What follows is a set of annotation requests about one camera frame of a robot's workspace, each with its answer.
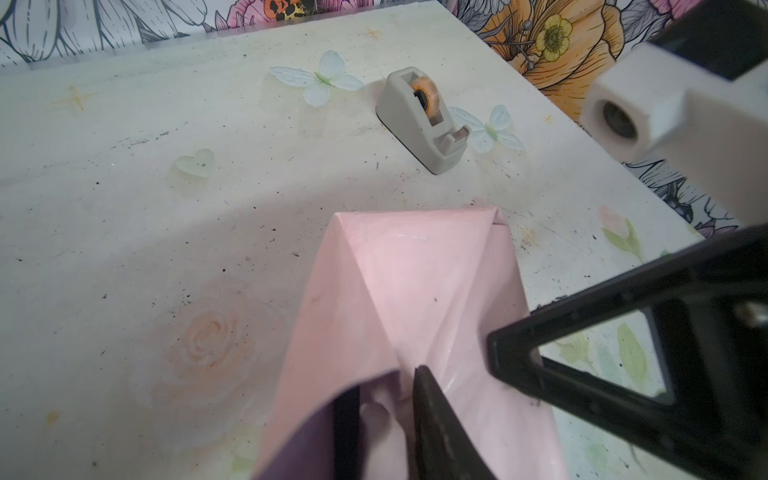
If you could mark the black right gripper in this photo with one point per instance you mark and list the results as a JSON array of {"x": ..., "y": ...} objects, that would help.
[{"x": 691, "y": 97}]

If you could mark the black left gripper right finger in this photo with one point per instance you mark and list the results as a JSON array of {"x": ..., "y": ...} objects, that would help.
[{"x": 443, "y": 449}]

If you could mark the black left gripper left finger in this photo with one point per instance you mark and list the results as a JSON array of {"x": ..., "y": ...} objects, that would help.
[{"x": 346, "y": 435}]

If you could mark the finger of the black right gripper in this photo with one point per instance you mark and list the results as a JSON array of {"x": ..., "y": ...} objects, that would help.
[{"x": 706, "y": 310}]

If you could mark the purple wrapping paper sheet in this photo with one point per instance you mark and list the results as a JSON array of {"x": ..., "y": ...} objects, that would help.
[{"x": 390, "y": 292}]

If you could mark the grey tape dispenser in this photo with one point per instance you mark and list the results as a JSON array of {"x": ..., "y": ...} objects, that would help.
[{"x": 412, "y": 109}]

